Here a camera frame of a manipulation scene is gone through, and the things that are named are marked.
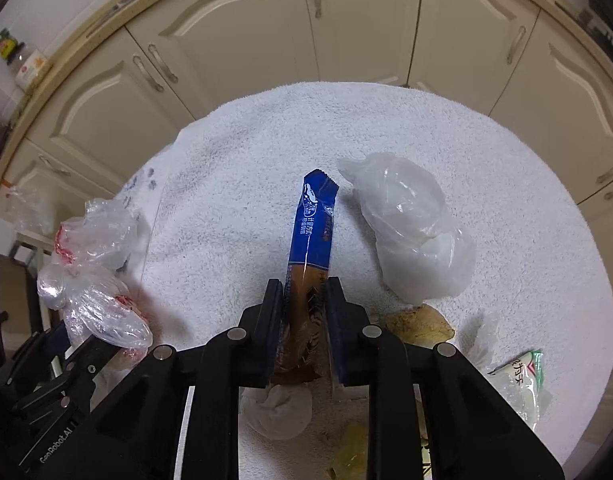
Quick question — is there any blue brown snack wrapper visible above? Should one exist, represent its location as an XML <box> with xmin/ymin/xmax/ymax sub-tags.
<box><xmin>272</xmin><ymin>169</ymin><xmax>339</xmax><ymax>385</ymax></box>

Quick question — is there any green white wrapper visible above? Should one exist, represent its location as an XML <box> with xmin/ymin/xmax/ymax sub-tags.
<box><xmin>488</xmin><ymin>350</ymin><xmax>552</xmax><ymax>430</ymax></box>

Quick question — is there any clear plastic bag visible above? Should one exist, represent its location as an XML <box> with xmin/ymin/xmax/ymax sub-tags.
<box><xmin>337</xmin><ymin>153</ymin><xmax>476</xmax><ymax>304</ymax></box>

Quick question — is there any small brown potato piece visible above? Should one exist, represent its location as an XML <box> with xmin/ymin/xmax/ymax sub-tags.
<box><xmin>328</xmin><ymin>422</ymin><xmax>369</xmax><ymax>480</ymax></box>

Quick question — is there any clear bag with red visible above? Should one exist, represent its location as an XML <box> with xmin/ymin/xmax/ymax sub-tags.
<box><xmin>37</xmin><ymin>198</ymin><xmax>154</xmax><ymax>352</ymax></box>

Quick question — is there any white towel table cover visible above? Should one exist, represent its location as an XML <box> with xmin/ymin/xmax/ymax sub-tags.
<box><xmin>116</xmin><ymin>80</ymin><xmax>613</xmax><ymax>480</ymax></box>

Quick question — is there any glass jar with lid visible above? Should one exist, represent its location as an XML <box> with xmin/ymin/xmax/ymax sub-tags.
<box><xmin>0</xmin><ymin>28</ymin><xmax>49</xmax><ymax>93</ymax></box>

